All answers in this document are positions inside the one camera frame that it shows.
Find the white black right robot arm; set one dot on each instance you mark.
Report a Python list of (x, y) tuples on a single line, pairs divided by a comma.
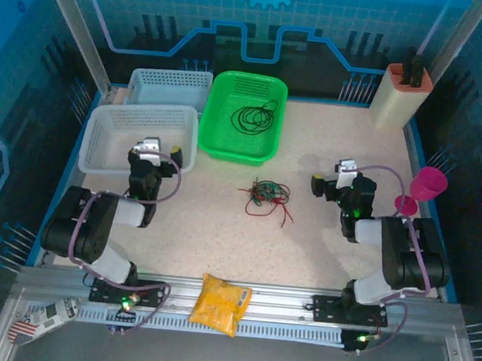
[(395, 253)]

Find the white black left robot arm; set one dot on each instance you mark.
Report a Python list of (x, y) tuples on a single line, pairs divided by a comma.
[(93, 226)]

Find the green plastic basket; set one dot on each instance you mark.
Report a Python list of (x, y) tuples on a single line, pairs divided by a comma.
[(235, 146)]

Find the small pale perforated basket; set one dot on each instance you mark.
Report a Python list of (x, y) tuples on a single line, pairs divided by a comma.
[(169, 87)]

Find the large white plastic basket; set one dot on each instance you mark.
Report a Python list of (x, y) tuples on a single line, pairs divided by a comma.
[(116, 112)]

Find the pink plastic goblet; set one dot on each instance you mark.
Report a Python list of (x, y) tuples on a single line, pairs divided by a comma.
[(428, 184)]

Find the wooden block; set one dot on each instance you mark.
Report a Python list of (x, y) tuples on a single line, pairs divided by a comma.
[(117, 95)]

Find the beige knife block orange top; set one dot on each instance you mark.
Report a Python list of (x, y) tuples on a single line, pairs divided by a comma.
[(393, 105)]

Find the small circuit board green light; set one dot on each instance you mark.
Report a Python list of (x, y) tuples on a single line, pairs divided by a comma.
[(128, 304), (360, 339)]

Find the yellow snack bag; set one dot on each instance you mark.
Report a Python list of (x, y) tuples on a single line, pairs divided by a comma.
[(219, 303)]

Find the flag print crumpled package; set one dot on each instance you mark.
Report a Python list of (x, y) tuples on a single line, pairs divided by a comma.
[(49, 316)]

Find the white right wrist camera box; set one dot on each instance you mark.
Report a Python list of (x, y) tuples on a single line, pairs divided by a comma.
[(345, 170)]

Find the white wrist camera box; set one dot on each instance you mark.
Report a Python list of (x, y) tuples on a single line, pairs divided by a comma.
[(148, 149), (345, 170)]

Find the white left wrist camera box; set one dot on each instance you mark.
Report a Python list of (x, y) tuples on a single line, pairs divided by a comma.
[(148, 149)]

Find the aluminium rail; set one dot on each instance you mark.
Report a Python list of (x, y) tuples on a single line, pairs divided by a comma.
[(281, 296)]

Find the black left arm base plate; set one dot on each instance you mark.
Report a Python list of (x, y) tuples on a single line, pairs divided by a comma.
[(151, 293)]

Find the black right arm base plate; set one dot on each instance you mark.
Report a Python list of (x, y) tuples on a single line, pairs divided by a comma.
[(327, 308)]

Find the aluminium frame post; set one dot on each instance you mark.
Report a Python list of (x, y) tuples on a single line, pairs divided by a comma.
[(456, 39), (77, 27)]

